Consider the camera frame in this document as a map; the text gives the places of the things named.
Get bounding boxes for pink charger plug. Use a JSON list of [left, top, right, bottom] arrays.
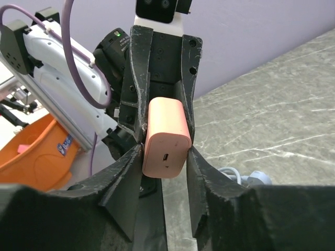
[[142, 97, 192, 179]]

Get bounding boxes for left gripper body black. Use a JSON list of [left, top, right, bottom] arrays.
[[149, 32, 182, 99]]

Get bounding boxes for orange plastic bin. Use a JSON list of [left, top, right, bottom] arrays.
[[1, 114, 80, 191]]

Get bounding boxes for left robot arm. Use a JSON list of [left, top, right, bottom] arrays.
[[1, 8, 203, 153]]

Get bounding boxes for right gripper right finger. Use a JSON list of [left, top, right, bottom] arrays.
[[186, 148, 334, 250]]

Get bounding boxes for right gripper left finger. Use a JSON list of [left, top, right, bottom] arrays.
[[1, 145, 143, 250]]

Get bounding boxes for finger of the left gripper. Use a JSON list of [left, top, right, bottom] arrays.
[[181, 35, 203, 141], [118, 25, 153, 143]]

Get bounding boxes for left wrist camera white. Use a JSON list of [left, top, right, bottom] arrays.
[[134, 0, 192, 37]]

